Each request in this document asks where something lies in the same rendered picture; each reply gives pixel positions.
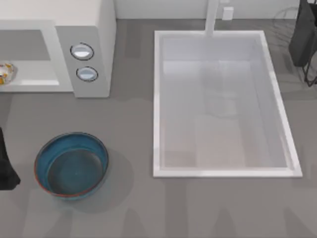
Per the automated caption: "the white sink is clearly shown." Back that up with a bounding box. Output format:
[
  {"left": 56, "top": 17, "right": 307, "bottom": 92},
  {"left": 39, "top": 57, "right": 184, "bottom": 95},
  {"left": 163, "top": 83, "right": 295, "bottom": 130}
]
[{"left": 153, "top": 30, "right": 303, "bottom": 178}]

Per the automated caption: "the white wall socket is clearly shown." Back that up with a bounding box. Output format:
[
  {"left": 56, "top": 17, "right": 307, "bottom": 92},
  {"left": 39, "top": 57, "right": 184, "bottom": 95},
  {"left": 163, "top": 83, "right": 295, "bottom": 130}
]
[{"left": 222, "top": 6, "right": 234, "bottom": 20}]

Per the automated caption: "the glass dish with food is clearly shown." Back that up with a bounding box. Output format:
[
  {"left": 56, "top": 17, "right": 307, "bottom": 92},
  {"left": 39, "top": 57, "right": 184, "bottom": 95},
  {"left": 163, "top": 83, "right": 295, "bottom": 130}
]
[{"left": 0, "top": 62, "right": 17, "bottom": 86}]

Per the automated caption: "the round microwave knob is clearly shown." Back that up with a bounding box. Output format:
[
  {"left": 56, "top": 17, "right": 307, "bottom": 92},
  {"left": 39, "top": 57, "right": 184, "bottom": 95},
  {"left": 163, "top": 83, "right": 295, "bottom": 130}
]
[
  {"left": 76, "top": 66, "right": 99, "bottom": 82},
  {"left": 70, "top": 42, "right": 95, "bottom": 61}
]

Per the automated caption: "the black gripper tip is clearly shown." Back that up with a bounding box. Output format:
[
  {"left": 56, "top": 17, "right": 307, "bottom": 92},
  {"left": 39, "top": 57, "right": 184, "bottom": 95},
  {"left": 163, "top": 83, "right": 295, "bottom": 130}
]
[{"left": 0, "top": 126, "right": 21, "bottom": 191}]

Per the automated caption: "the pale microwave oven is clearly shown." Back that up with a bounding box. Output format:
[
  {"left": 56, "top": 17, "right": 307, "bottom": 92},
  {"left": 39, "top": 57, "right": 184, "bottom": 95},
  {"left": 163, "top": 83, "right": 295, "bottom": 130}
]
[{"left": 0, "top": 0, "right": 117, "bottom": 99}]

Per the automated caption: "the black wire rack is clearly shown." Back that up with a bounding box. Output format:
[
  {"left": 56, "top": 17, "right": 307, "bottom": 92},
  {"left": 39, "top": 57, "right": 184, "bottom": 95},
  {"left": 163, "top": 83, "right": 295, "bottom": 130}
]
[{"left": 288, "top": 0, "right": 317, "bottom": 87}]

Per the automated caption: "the tall white tap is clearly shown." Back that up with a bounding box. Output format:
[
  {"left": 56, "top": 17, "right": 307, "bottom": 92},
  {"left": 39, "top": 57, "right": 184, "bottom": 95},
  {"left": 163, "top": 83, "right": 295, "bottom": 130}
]
[{"left": 204, "top": 0, "right": 219, "bottom": 37}]

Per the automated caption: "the blue bowl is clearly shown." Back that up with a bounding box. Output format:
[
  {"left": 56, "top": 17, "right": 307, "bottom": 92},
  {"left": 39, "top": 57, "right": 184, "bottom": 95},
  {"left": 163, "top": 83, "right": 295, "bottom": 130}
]
[{"left": 34, "top": 132, "right": 109, "bottom": 201}]

